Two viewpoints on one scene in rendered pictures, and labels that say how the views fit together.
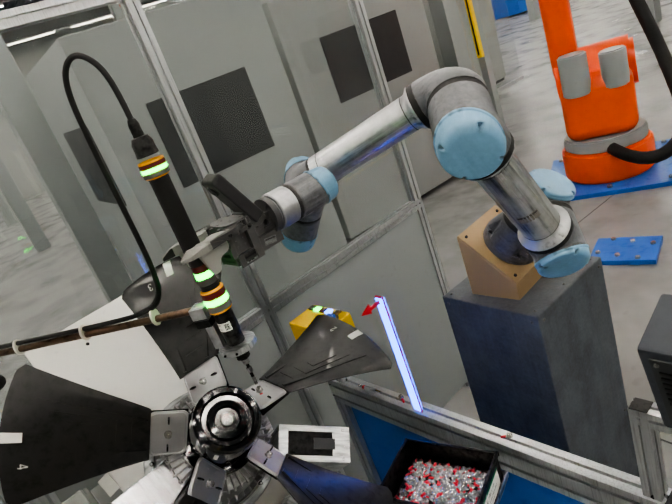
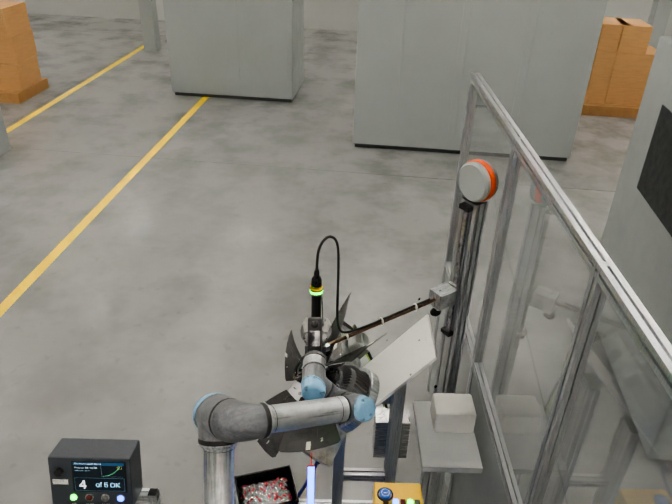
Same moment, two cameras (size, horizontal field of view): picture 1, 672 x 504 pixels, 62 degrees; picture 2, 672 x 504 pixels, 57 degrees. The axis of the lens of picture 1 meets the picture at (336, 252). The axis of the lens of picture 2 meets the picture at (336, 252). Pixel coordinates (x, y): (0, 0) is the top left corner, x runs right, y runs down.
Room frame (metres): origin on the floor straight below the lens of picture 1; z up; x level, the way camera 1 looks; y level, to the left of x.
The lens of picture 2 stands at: (1.96, -1.15, 2.85)
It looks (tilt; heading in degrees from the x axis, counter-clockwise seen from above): 31 degrees down; 125
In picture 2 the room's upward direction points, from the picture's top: 2 degrees clockwise
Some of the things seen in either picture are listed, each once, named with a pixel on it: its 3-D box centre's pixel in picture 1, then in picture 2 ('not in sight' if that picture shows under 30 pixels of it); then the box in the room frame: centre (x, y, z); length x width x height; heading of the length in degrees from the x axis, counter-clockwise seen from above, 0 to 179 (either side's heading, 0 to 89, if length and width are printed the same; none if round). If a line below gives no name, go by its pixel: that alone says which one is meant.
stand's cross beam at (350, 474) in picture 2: not in sight; (363, 474); (1.01, 0.47, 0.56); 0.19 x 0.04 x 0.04; 36
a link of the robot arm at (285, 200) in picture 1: (277, 209); (315, 365); (1.03, 0.08, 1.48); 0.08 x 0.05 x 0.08; 36
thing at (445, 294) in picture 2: not in sight; (444, 295); (1.12, 0.82, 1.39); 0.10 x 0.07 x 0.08; 71
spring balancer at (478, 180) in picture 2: not in sight; (477, 180); (1.15, 0.91, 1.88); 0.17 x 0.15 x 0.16; 126
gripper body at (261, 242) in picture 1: (247, 231); (315, 350); (0.98, 0.14, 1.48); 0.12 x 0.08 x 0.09; 126
